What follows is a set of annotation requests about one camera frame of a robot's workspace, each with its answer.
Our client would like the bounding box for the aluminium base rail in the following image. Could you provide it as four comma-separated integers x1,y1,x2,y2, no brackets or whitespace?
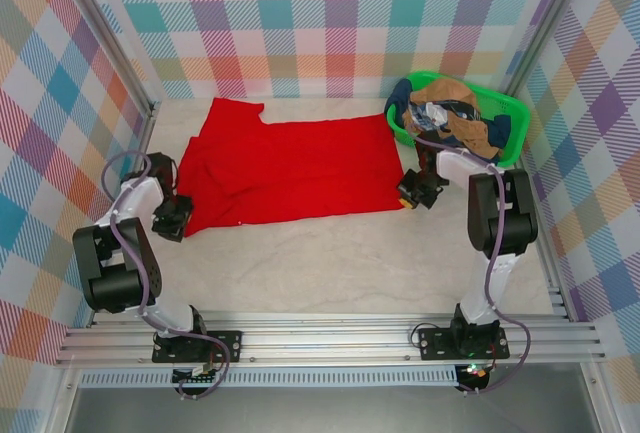
54,306,607,369

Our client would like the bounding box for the navy blue t-shirt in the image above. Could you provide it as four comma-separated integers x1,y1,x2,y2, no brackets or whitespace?
439,112,513,174
383,77,417,127

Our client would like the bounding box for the black controller board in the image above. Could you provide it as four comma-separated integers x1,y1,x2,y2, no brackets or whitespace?
457,362,492,392
172,365,220,387

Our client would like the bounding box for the slotted grey cable duct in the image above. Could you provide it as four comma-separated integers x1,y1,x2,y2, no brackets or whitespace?
79,370,460,389

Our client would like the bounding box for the red t-shirt with bear print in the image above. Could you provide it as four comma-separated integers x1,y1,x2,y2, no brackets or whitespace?
175,96,406,239

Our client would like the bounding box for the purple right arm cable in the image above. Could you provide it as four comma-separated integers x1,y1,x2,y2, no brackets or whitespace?
407,125,532,397

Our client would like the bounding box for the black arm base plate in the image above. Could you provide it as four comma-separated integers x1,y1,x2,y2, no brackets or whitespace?
417,327,511,362
152,330,244,365

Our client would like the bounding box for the white blue printed t-shirt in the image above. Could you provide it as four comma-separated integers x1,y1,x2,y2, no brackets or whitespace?
405,100,452,133

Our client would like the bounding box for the aluminium frame post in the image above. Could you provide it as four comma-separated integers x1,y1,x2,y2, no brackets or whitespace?
503,0,599,99
58,0,157,117

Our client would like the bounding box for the tan brown t-shirt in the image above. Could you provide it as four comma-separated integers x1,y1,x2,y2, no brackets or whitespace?
403,77,490,159

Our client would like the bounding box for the green plastic basket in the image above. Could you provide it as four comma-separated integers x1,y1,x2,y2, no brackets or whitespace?
383,70,531,169

